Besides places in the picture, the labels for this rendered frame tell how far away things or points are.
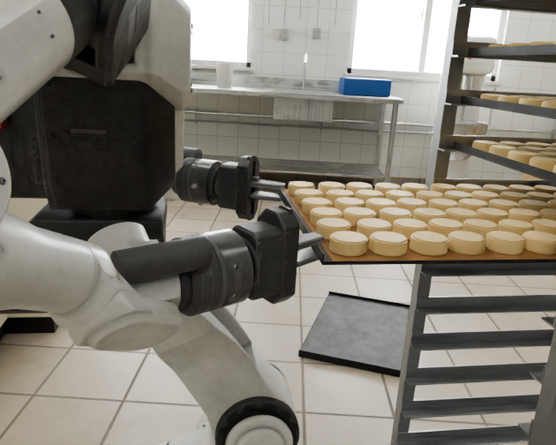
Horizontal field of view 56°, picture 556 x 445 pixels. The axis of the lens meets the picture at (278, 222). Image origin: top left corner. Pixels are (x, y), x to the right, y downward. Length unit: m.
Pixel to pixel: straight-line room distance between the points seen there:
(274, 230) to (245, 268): 0.07
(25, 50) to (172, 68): 0.27
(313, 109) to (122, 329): 4.06
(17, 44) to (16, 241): 0.14
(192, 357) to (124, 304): 0.39
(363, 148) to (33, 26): 4.81
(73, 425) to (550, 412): 1.38
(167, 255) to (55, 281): 0.12
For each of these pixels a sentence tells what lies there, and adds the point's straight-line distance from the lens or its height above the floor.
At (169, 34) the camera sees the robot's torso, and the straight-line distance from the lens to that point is 0.67.
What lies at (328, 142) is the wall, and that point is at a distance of 5.13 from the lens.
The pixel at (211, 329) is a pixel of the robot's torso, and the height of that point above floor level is 0.71.
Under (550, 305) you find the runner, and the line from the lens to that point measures 1.39.
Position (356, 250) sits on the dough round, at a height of 0.87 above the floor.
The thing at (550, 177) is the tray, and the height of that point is 0.96.
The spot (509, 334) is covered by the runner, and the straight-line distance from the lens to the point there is 1.37.
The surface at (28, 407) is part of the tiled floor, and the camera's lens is 1.95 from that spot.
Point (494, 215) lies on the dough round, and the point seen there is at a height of 0.88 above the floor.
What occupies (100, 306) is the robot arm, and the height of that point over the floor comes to 0.89.
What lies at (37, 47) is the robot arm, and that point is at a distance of 0.44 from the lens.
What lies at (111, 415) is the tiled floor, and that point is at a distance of 1.84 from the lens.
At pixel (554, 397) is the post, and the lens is 0.85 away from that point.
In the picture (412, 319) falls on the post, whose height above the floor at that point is 0.56.
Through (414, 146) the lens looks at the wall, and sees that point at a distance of 5.26.
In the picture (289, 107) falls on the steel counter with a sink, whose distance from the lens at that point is 4.46.
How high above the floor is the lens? 1.09
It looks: 17 degrees down
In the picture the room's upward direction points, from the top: 3 degrees clockwise
